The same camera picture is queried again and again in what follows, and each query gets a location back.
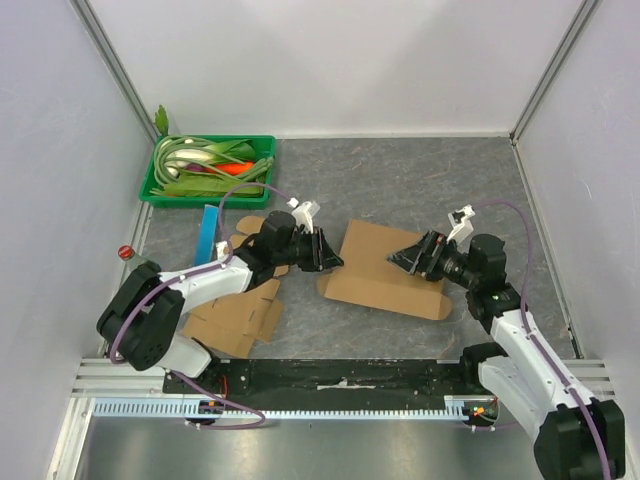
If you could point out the green long beans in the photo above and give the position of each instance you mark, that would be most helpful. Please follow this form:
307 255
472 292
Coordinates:
168 145

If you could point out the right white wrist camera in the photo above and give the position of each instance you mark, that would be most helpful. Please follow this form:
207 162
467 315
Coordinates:
461 226

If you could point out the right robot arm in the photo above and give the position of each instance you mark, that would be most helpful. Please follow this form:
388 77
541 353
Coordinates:
574 435

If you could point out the right aluminium frame post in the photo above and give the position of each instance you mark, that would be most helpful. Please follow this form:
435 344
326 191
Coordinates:
583 15

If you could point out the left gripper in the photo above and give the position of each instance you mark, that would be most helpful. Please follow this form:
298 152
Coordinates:
322 256

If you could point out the green plastic tray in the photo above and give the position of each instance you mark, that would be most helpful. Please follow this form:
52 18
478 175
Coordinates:
249 195

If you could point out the left aluminium frame post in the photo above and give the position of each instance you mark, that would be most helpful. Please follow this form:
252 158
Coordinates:
107 51

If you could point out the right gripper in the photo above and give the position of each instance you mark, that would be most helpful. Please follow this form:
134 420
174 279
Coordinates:
428 256

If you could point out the aluminium frame post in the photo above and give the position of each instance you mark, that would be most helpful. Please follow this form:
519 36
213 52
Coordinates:
107 51
583 15

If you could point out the small cardboard box blank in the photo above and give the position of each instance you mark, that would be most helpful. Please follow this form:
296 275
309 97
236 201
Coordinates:
232 324

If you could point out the small white plastic packet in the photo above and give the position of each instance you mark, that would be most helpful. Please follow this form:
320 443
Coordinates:
222 249

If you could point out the green lettuce leaf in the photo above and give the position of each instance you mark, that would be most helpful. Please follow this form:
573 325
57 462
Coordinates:
199 186

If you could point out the orange toy carrot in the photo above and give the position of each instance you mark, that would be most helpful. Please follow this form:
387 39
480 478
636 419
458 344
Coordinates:
233 168

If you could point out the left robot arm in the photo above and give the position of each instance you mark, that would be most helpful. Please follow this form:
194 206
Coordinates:
140 322

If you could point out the slotted cable duct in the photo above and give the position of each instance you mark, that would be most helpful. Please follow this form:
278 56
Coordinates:
447 408

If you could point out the large cardboard box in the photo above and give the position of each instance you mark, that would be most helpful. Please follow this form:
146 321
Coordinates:
368 279

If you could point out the dark soda bottle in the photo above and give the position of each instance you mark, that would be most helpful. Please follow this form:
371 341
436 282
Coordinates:
133 260

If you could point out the green asparagus bundle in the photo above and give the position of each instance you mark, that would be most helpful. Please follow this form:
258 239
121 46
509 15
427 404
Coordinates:
259 168

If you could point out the white toy radish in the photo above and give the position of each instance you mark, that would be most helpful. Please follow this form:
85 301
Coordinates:
188 159

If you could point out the blue rectangular box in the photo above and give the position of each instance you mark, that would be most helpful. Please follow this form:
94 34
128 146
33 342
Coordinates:
206 237

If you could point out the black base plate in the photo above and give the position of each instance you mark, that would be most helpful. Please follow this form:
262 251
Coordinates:
262 383

